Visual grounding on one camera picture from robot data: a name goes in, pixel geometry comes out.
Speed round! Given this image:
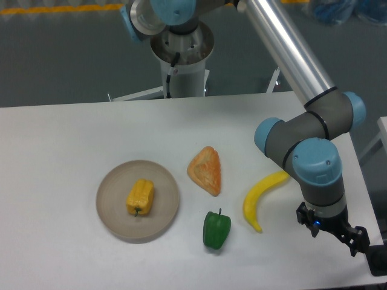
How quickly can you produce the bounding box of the yellow banana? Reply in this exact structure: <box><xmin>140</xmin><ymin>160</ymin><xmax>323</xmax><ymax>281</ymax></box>
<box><xmin>242</xmin><ymin>170</ymin><xmax>290</xmax><ymax>233</ymax></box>

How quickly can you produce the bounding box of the orange pepper slice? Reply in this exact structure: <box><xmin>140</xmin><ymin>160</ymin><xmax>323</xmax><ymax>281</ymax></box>
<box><xmin>187</xmin><ymin>146</ymin><xmax>221</xmax><ymax>196</ymax></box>

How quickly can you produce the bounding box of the green bell pepper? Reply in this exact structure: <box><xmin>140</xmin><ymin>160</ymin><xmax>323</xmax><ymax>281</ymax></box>
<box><xmin>203</xmin><ymin>209</ymin><xmax>232</xmax><ymax>250</ymax></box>

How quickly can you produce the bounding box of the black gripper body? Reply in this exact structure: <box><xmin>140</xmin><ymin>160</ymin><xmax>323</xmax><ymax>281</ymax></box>
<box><xmin>305</xmin><ymin>201</ymin><xmax>351</xmax><ymax>242</ymax></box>

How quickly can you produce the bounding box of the white frame leg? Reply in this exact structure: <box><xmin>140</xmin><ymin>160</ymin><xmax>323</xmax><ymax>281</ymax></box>
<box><xmin>266</xmin><ymin>67</ymin><xmax>282</xmax><ymax>94</ymax></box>

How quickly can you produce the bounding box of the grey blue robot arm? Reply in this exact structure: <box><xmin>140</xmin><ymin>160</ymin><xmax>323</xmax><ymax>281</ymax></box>
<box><xmin>120</xmin><ymin>1</ymin><xmax>370</xmax><ymax>255</ymax></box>

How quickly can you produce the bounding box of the yellow bell pepper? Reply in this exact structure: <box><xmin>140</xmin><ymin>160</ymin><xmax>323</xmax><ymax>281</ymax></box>
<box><xmin>126</xmin><ymin>179</ymin><xmax>154</xmax><ymax>217</ymax></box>

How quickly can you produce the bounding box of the white base frame bar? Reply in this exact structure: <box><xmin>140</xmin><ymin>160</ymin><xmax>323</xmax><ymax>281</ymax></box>
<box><xmin>107</xmin><ymin>86</ymin><xmax>164</xmax><ymax>102</ymax></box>

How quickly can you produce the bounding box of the blue plastic bag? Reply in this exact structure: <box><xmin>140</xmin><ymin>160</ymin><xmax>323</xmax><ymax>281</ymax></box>
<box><xmin>307</xmin><ymin>0</ymin><xmax>386</xmax><ymax>26</ymax></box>

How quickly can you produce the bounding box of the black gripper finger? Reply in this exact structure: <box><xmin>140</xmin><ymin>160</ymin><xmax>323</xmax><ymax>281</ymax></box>
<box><xmin>296</xmin><ymin>202</ymin><xmax>319</xmax><ymax>237</ymax></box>
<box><xmin>341</xmin><ymin>226</ymin><xmax>369</xmax><ymax>257</ymax></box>

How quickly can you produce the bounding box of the black device at table edge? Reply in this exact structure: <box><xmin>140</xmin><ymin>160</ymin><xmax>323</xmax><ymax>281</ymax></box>
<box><xmin>365</xmin><ymin>245</ymin><xmax>387</xmax><ymax>277</ymax></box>

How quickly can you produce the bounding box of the beige round plate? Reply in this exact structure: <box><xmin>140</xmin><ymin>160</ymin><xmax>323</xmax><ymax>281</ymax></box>
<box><xmin>96</xmin><ymin>160</ymin><xmax>180</xmax><ymax>243</ymax></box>

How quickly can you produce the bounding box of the black cable on pedestal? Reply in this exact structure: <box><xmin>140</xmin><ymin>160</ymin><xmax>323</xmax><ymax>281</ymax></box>
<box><xmin>164</xmin><ymin>51</ymin><xmax>181</xmax><ymax>99</ymax></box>

